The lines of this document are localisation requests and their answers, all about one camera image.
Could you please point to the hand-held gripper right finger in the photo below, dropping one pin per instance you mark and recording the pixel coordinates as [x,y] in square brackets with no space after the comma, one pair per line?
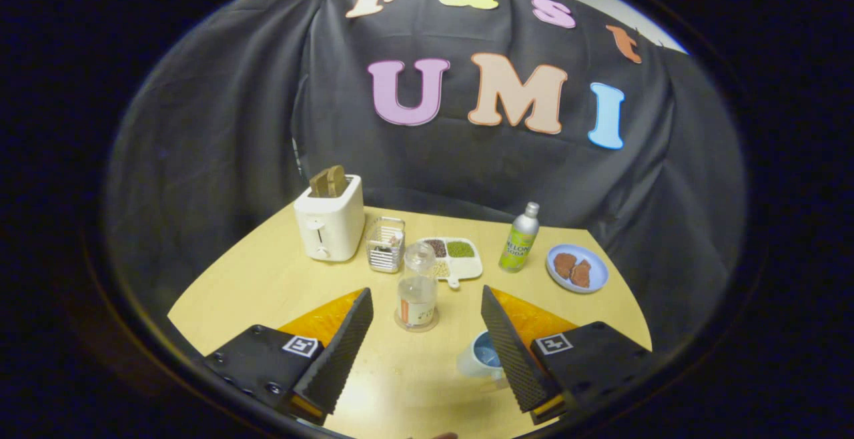
[510,352]

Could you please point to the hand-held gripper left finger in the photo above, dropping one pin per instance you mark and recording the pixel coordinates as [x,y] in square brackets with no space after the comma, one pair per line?
[333,359]

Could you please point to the white and blue cup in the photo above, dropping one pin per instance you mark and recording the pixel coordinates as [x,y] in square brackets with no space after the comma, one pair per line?
[475,359]

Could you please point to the round brown coaster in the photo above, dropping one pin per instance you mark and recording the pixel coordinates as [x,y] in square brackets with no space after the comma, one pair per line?
[399,323]

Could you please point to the clear juice bottle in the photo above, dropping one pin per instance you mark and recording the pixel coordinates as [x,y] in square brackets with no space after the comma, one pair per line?
[417,285]

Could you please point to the green soda bottle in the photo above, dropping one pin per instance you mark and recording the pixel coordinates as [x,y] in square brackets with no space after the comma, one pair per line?
[518,242]

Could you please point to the white sectioned plate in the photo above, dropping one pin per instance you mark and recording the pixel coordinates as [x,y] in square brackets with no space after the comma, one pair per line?
[470,267]

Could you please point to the wooden table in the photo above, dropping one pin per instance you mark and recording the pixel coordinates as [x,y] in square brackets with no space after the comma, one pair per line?
[267,292]

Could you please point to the brown meat piece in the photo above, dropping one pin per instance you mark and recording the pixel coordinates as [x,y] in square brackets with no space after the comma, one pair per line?
[564,265]
[582,274]

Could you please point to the pile of pale beans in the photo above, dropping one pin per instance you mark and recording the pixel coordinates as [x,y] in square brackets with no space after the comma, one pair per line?
[442,269]

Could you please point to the pile of green beans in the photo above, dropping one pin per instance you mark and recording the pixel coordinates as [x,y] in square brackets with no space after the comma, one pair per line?
[460,249]

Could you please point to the blue round plate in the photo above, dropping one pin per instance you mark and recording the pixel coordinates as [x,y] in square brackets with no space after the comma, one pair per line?
[597,272]

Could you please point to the clear plastic box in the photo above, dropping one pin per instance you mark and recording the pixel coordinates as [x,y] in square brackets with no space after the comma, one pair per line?
[385,245]

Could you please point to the pile of dark red beans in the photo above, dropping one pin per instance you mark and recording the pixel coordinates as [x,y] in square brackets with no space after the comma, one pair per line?
[437,247]

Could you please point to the white toaster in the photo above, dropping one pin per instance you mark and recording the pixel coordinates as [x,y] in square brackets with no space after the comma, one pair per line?
[333,225]

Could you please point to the brown toast slice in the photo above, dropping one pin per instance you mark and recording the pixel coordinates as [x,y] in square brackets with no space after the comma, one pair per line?
[338,180]
[319,185]

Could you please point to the black backdrop cloth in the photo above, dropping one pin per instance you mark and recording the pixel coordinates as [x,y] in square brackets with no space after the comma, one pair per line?
[467,172]

